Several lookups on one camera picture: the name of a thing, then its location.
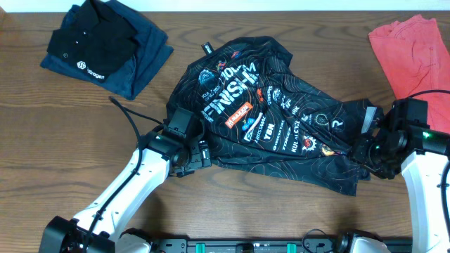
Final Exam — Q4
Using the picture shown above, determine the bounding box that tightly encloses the black printed cycling jersey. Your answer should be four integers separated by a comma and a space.
167, 37, 383, 196

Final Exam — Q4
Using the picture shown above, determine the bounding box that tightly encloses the black cable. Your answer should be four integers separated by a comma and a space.
82, 96, 166, 253
407, 89, 450, 233

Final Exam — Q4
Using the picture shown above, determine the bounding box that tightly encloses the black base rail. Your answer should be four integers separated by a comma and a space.
154, 238, 413, 253

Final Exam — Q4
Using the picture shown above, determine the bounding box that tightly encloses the right black cable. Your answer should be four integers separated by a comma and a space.
407, 89, 450, 233

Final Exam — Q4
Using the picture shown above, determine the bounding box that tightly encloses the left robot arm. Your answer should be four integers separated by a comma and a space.
39, 131, 211, 252

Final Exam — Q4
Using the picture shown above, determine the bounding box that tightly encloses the red t-shirt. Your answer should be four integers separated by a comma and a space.
368, 15, 449, 133

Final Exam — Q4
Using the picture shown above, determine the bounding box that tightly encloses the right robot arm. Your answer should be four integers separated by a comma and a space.
349, 124, 449, 252

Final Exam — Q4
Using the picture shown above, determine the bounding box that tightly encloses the folded navy blue shirt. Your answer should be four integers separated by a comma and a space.
40, 1, 173, 100

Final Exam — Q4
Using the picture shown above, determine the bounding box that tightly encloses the folded black polo shirt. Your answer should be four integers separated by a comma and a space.
47, 0, 137, 82

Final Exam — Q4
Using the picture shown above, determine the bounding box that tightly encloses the left black cable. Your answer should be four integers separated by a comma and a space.
82, 96, 166, 253

